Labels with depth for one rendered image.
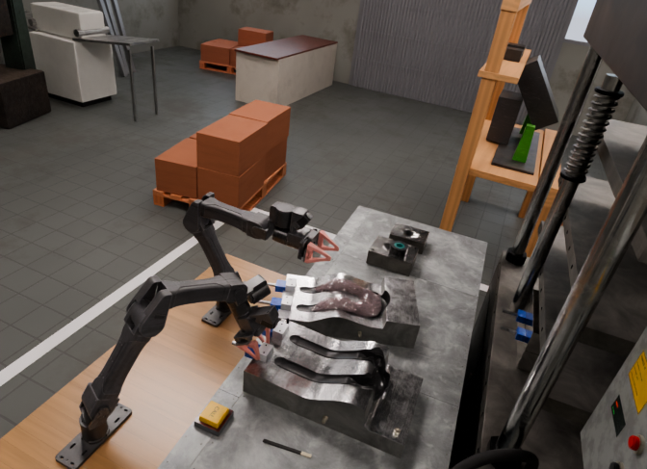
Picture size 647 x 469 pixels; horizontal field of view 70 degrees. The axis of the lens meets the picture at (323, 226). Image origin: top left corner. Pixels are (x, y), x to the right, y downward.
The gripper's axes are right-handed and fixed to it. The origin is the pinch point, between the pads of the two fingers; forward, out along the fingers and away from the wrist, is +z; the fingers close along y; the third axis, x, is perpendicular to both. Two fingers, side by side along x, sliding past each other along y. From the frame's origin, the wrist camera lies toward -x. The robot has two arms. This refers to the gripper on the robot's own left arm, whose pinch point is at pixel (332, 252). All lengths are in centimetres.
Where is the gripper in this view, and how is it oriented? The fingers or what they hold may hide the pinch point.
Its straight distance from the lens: 142.6
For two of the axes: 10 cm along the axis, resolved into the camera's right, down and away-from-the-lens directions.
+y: 4.1, -4.2, 8.1
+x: -1.4, 8.5, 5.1
